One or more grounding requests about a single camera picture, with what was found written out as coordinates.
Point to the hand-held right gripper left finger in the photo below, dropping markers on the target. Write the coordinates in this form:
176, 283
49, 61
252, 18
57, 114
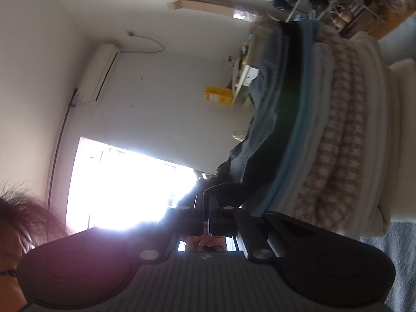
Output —
195, 226

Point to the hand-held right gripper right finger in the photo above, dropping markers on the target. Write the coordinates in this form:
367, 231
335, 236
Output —
217, 224

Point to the stack of folded clothes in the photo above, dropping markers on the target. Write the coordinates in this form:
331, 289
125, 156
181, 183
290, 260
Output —
341, 120

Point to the person's left hand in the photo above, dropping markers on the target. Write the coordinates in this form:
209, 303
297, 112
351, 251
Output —
208, 243

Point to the window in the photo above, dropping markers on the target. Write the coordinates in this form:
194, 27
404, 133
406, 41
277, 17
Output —
130, 185

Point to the yellow box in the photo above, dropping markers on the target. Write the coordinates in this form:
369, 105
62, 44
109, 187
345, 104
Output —
218, 96

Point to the white shelf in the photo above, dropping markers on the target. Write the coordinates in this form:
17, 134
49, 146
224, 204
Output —
242, 71

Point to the person's head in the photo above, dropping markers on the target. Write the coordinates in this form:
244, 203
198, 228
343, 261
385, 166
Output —
22, 234

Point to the white air conditioner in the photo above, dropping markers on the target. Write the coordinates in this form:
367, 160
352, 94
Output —
99, 73

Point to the cream folded blanket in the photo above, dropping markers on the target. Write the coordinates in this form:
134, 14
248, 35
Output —
404, 136

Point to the long cardboard plank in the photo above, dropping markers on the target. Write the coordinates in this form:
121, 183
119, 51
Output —
201, 8

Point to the black wall pipe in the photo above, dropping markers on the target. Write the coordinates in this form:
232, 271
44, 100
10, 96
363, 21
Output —
58, 143

